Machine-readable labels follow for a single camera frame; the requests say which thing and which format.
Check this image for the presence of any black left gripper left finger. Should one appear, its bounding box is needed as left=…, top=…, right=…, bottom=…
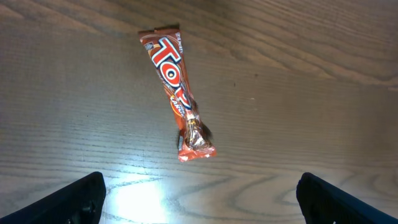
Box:
left=1, top=172, right=106, bottom=224

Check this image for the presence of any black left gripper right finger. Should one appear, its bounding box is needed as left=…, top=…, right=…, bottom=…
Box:
left=296, top=172, right=397, bottom=224

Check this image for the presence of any orange red chocolate bar wrapper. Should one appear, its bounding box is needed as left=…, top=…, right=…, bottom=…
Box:
left=138, top=24, right=216, bottom=162

